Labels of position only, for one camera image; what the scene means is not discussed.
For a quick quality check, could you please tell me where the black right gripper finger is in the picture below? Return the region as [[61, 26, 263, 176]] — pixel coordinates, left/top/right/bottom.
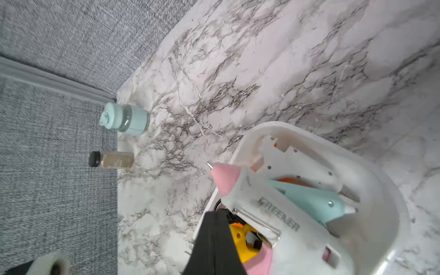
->
[[183, 212, 246, 275]]

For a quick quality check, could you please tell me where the yellow black glue gun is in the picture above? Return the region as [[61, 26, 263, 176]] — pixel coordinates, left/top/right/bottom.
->
[[229, 222, 261, 264]]

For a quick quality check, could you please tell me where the white pink glue gun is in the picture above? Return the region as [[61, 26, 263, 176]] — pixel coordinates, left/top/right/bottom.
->
[[209, 163, 355, 275]]

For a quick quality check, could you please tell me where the white orange glue gun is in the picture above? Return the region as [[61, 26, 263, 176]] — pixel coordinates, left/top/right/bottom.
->
[[257, 135, 360, 204]]

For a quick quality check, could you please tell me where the mint green glue gun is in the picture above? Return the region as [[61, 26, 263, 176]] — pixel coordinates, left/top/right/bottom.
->
[[268, 180, 358, 225]]

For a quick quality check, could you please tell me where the white storage box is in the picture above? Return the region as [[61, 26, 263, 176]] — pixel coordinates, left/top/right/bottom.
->
[[205, 121, 409, 275]]

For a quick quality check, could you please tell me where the black lid small jar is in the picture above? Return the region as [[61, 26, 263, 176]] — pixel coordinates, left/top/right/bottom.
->
[[88, 151, 134, 170]]

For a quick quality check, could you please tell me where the mint lid clear jar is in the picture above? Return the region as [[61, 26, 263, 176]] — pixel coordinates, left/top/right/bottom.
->
[[99, 103, 150, 136]]

